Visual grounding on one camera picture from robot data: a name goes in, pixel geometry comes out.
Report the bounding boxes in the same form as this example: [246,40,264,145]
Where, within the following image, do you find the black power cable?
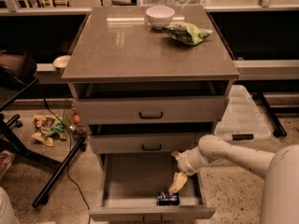
[36,81,92,224]

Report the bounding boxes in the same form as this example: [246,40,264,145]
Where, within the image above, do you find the dark bag on table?
[0,52,37,89]

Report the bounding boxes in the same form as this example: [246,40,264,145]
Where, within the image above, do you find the green chip bag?
[162,22,212,46]

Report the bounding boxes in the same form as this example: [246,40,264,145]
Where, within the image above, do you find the white object bottom left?
[0,187,20,224]

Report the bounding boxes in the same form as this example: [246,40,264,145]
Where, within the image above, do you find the small white bowl on ledge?
[53,55,71,69]

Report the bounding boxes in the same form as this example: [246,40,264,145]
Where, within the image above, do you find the white ceramic bowl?
[146,6,175,29]

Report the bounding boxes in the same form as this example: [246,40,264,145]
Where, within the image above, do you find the grey drawer cabinet with countertop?
[61,5,240,224]

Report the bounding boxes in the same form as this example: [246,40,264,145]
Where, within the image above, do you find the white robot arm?
[168,134,299,224]

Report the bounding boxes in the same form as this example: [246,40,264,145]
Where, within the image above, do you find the grey drawer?
[88,133,205,154]
[90,152,215,223]
[74,97,227,124]

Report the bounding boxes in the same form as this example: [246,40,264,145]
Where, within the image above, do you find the black stand leg right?
[254,91,287,137]

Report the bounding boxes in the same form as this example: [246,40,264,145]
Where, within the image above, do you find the clear plastic storage bin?
[214,85,271,142]

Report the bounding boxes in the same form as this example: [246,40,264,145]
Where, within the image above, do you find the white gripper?
[168,148,203,194]

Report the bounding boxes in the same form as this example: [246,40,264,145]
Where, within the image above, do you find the snack bags on floor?
[32,115,67,147]

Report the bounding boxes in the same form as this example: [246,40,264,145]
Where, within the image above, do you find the top grey drawer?
[74,97,227,124]

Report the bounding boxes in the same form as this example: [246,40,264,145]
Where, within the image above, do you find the snack bag left edge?
[0,150,16,182]

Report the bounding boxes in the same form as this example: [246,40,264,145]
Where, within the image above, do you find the middle grey drawer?
[88,133,205,154]

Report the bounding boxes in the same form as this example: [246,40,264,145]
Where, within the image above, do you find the wire basket with items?
[63,94,87,140]

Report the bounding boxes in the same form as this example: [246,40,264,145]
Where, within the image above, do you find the bottom grey drawer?
[90,152,215,223]

